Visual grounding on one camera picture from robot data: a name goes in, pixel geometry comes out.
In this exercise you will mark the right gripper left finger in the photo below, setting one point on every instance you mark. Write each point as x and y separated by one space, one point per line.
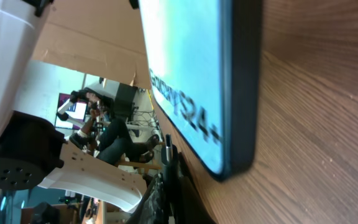
152 207

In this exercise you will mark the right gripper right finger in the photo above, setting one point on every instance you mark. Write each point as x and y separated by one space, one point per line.
190 207

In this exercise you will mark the Galaxy smartphone teal screen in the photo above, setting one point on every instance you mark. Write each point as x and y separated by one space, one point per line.
204 66

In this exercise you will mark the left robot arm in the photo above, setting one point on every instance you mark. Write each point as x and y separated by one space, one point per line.
32 152

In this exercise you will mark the seated person in background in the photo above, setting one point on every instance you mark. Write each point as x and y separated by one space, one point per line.
114 142

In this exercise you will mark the computer monitor in background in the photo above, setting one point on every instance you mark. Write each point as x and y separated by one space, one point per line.
70 115

